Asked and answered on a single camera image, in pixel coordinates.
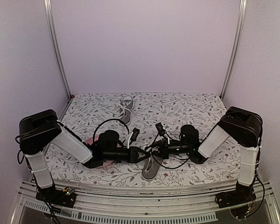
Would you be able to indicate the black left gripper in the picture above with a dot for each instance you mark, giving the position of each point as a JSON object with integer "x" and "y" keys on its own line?
{"x": 134, "y": 156}

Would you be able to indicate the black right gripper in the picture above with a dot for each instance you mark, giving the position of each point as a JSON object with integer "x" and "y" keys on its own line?
{"x": 158, "y": 154}

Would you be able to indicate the grey sneaker with red sole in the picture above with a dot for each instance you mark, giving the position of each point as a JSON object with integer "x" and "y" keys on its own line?
{"x": 125, "y": 109}

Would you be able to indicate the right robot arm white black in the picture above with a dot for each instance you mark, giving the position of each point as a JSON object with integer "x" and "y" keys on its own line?
{"x": 244, "y": 127}

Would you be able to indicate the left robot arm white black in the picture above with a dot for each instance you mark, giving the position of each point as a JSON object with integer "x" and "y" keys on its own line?
{"x": 41, "y": 132}

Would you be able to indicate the pink plastic plate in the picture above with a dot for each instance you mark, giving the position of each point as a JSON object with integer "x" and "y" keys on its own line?
{"x": 90, "y": 140}

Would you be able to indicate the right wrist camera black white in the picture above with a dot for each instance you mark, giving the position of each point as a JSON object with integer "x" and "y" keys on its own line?
{"x": 162, "y": 132}

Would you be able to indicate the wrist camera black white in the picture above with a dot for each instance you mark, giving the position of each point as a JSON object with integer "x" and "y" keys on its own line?
{"x": 132, "y": 137}
{"x": 162, "y": 132}

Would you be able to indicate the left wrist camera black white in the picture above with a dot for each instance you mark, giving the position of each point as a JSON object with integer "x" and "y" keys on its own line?
{"x": 132, "y": 137}

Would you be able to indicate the aluminium front rail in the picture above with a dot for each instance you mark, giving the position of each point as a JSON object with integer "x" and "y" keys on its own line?
{"x": 98, "y": 204}

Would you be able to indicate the right aluminium frame post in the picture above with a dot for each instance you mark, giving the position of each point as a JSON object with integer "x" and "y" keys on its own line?
{"x": 235, "y": 47}

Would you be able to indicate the aluminium frame post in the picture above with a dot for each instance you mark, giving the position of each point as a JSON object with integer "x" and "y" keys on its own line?
{"x": 235, "y": 47}
{"x": 56, "y": 49}

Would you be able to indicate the left aluminium frame post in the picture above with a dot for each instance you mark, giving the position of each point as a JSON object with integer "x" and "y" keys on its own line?
{"x": 56, "y": 49}

